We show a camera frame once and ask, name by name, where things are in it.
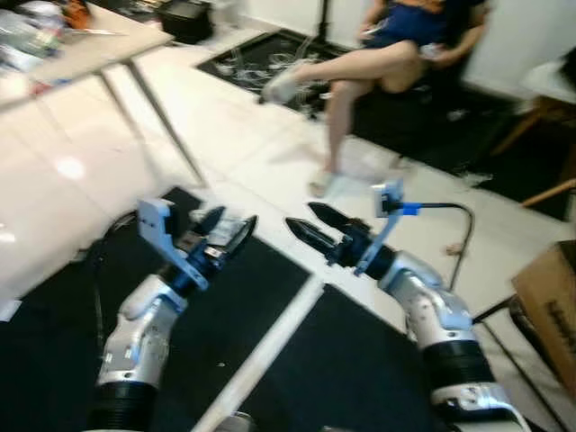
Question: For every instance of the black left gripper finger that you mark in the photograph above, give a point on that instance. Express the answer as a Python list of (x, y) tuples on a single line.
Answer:
[(211, 223), (241, 241)]

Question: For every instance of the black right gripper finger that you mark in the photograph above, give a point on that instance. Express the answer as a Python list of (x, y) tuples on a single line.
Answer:
[(331, 219), (310, 238)]

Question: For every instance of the crumpled plastic wrapper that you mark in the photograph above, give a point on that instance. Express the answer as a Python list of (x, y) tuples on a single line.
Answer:
[(229, 222)]

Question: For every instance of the small brown floor scrap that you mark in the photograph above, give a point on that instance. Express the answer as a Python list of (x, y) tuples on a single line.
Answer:
[(454, 247)]

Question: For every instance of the seated person in blue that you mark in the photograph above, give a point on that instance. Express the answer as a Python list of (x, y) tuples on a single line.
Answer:
[(378, 63)]

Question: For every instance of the grey robot left leg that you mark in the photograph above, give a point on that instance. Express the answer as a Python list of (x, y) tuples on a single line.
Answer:
[(236, 423)]

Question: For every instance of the brown cardboard box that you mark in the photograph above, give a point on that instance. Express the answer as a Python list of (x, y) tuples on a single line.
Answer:
[(549, 306)]

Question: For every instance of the wooden table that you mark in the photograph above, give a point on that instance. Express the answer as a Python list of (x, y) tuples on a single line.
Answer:
[(81, 49)]

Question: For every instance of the wooden chair with white seat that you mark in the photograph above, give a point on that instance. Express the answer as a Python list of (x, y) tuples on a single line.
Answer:
[(540, 117)]

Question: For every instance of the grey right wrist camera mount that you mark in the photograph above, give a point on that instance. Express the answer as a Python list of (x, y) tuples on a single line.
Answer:
[(389, 198)]

